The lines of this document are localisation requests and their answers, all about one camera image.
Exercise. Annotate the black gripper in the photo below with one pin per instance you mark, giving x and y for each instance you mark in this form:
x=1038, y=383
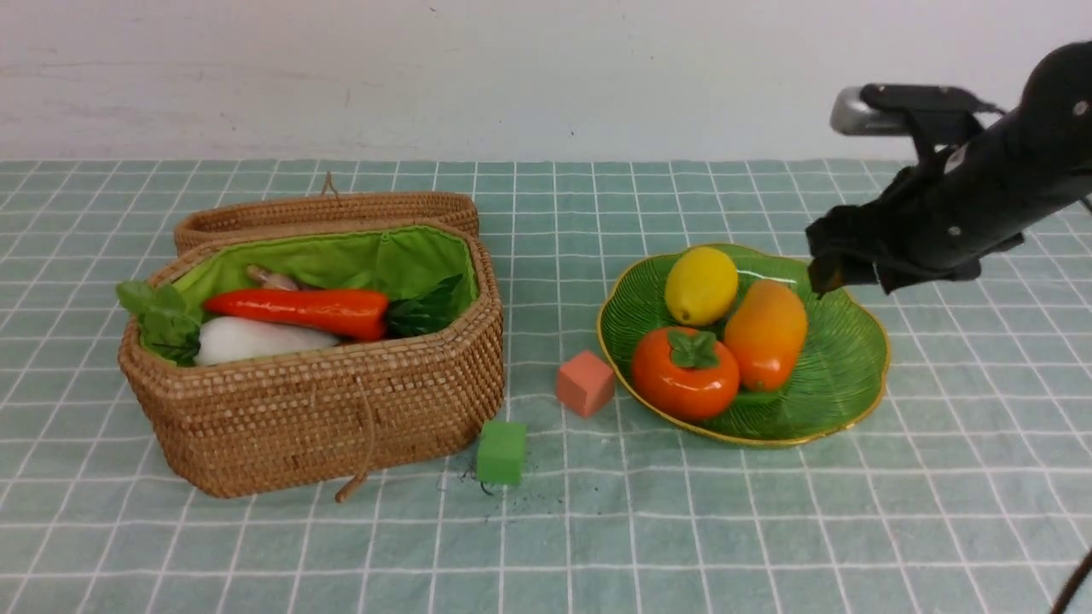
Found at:
x=912, y=234

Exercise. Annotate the orange yellow plastic mango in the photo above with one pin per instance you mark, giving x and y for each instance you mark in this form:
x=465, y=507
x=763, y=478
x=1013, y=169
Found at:
x=766, y=335

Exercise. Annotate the yellow plastic lemon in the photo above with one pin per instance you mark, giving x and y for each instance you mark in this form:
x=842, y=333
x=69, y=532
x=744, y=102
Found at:
x=701, y=286

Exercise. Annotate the orange plastic persimmon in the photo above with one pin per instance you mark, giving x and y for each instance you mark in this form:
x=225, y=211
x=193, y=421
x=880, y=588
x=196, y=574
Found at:
x=685, y=373

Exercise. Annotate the orange plastic carrot with leaves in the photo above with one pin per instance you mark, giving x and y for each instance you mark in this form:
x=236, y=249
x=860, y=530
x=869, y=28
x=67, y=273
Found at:
x=363, y=315

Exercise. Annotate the dark purple plastic eggplant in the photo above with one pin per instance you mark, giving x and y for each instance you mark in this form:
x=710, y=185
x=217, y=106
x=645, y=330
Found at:
x=270, y=280

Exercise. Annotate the white plastic radish with leaves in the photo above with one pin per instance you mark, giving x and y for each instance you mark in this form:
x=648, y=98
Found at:
x=179, y=332

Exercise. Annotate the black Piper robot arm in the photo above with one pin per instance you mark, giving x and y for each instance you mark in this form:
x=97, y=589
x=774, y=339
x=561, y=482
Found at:
x=973, y=190

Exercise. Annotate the green glass leaf plate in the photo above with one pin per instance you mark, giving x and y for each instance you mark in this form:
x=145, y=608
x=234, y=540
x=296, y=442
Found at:
x=840, y=377

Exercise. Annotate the salmon pink foam cube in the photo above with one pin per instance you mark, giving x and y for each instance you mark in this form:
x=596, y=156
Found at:
x=585, y=384

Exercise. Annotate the green foam cube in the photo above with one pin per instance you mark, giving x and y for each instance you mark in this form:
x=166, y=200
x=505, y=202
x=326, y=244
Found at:
x=501, y=452

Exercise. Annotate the woven wicker basket green lining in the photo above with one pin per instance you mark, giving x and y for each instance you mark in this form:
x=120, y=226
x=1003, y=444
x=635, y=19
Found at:
x=257, y=425

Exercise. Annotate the woven wicker basket lid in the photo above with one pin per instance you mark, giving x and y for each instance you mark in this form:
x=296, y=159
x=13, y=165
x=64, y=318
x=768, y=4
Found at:
x=330, y=206

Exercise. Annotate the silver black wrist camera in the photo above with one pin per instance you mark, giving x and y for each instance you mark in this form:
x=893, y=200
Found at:
x=936, y=117

